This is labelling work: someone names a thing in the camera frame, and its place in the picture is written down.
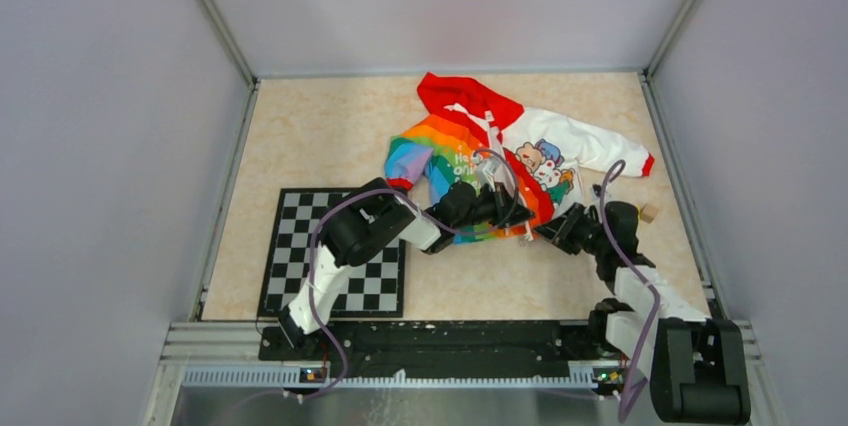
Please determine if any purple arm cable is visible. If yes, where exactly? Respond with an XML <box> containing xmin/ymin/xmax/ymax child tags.
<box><xmin>284</xmin><ymin>147</ymin><xmax>521</xmax><ymax>404</ymax></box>
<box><xmin>599</xmin><ymin>159</ymin><xmax>662</xmax><ymax>424</ymax></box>

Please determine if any rainbow and white kids jacket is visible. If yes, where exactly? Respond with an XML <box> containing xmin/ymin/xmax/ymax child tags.
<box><xmin>384</xmin><ymin>73</ymin><xmax>655</xmax><ymax>241</ymax></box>

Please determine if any black white checkerboard mat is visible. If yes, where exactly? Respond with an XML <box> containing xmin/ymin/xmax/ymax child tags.
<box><xmin>256</xmin><ymin>187</ymin><xmax>409</xmax><ymax>320</ymax></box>

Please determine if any beige wooden small block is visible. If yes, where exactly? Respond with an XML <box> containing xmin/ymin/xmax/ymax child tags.
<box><xmin>641</xmin><ymin>204</ymin><xmax>660</xmax><ymax>223</ymax></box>

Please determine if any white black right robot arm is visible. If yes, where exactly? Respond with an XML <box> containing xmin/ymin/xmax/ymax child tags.
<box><xmin>534</xmin><ymin>201</ymin><xmax>752</xmax><ymax>425</ymax></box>

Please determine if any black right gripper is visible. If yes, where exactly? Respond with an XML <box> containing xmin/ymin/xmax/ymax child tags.
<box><xmin>533</xmin><ymin>202</ymin><xmax>610</xmax><ymax>257</ymax></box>

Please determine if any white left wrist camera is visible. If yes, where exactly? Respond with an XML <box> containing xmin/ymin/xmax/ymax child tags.
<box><xmin>474</xmin><ymin>158</ymin><xmax>510</xmax><ymax>190</ymax></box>

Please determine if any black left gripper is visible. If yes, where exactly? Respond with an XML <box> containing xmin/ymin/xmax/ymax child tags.
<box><xmin>452</xmin><ymin>182</ymin><xmax>535</xmax><ymax>232</ymax></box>

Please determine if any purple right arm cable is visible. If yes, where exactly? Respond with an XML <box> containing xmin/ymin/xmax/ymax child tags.
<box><xmin>599</xmin><ymin>159</ymin><xmax>662</xmax><ymax>424</ymax></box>

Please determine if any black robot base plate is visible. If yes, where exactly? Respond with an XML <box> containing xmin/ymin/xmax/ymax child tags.
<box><xmin>258</xmin><ymin>320</ymin><xmax>615</xmax><ymax>379</ymax></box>

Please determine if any aluminium frame rail front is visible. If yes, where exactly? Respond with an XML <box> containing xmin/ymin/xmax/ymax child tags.
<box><xmin>144</xmin><ymin>318</ymin><xmax>754</xmax><ymax>425</ymax></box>

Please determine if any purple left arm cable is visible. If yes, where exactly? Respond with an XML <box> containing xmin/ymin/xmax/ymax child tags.
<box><xmin>284</xmin><ymin>147</ymin><xmax>521</xmax><ymax>404</ymax></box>

